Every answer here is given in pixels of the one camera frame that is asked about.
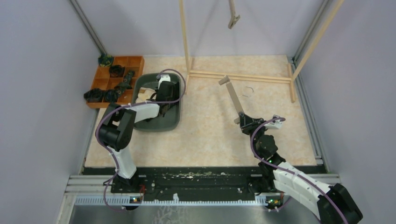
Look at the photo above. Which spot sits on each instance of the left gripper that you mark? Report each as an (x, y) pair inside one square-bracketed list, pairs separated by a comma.
[(157, 90)]

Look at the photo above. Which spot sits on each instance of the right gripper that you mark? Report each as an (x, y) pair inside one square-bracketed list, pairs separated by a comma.
[(248, 124)]

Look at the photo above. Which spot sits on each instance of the beige cotton underwear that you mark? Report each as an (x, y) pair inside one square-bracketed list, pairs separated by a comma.
[(145, 95)]

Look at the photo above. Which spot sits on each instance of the beige clip hanger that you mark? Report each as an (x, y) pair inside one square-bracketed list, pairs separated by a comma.
[(234, 96)]

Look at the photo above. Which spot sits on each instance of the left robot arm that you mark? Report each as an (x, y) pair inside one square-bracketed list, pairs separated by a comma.
[(115, 130)]

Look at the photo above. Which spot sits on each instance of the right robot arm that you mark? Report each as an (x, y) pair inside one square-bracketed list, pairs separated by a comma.
[(330, 204)]

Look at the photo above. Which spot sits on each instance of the dark green plastic bin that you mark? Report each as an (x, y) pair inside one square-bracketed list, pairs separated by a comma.
[(172, 116)]

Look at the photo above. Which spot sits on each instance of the orange compartment tray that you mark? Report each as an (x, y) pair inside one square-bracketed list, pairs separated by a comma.
[(103, 81)]

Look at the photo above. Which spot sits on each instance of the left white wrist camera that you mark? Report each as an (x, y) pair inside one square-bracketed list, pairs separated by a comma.
[(162, 78)]

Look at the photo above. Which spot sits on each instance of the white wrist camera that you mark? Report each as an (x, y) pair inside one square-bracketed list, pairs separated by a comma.
[(162, 78), (276, 122)]

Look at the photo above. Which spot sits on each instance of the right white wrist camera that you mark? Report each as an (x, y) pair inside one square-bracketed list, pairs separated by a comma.
[(276, 122)]

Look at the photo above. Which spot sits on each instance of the wooden clothes rack frame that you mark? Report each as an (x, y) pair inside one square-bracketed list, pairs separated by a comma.
[(292, 28)]

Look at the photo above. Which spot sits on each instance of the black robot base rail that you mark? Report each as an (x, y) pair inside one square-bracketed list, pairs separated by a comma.
[(197, 184)]

